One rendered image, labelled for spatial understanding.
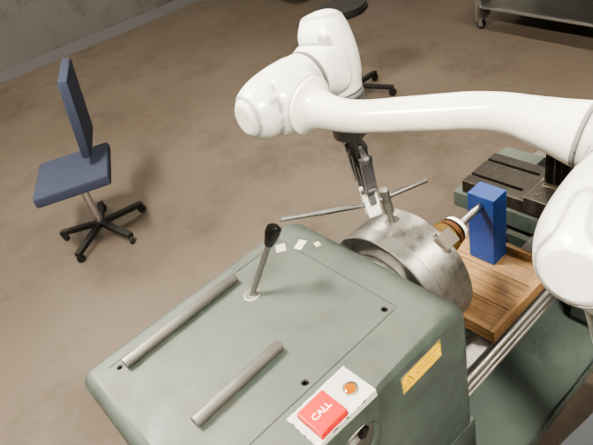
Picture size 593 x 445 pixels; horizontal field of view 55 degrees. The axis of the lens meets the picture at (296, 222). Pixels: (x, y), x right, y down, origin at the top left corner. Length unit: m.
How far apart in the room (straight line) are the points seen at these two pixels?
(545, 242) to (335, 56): 0.53
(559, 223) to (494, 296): 0.90
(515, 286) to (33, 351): 2.56
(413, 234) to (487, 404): 0.71
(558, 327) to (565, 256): 1.30
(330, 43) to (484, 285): 0.85
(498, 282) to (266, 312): 0.73
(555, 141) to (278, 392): 0.59
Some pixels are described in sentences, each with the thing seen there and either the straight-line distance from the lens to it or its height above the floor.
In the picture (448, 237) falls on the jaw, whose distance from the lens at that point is 1.32.
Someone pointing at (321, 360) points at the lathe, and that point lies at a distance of 1.03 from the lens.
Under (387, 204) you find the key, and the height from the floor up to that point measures 1.29.
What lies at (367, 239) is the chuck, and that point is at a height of 1.23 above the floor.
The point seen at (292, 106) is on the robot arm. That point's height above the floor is 1.64.
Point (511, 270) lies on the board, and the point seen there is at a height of 0.89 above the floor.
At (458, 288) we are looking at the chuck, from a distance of 1.30.
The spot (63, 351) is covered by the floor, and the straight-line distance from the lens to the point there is 3.30.
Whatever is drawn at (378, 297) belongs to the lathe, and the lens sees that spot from 1.11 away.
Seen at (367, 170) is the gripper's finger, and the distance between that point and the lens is 1.17.
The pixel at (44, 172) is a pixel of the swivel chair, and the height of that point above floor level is 0.51.
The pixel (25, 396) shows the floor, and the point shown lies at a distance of 3.22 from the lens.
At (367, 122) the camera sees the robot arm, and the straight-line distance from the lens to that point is 0.93.
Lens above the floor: 2.05
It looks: 37 degrees down
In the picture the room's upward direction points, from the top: 16 degrees counter-clockwise
